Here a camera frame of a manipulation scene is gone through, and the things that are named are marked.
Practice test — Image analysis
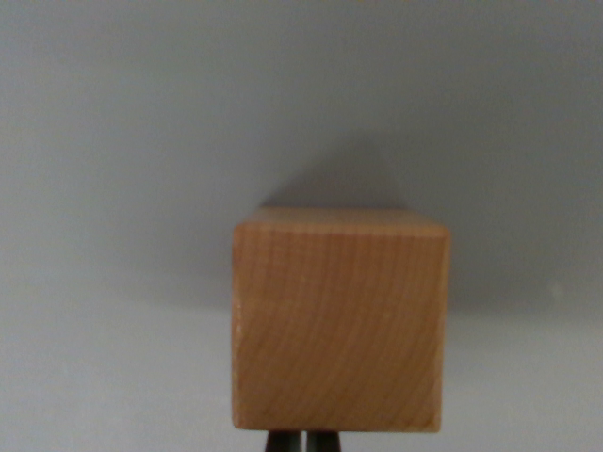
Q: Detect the grey plastic bin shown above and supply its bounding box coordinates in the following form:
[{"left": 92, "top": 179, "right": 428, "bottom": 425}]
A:
[{"left": 0, "top": 0, "right": 603, "bottom": 452}]

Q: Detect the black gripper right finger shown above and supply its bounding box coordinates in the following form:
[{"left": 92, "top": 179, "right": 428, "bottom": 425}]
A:
[{"left": 305, "top": 429, "right": 343, "bottom": 452}]

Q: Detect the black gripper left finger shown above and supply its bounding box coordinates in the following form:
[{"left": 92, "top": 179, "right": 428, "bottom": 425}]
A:
[{"left": 265, "top": 428, "right": 301, "bottom": 452}]

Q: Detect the wooden cube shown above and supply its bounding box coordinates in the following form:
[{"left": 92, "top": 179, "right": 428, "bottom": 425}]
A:
[{"left": 230, "top": 205, "right": 452, "bottom": 433}]

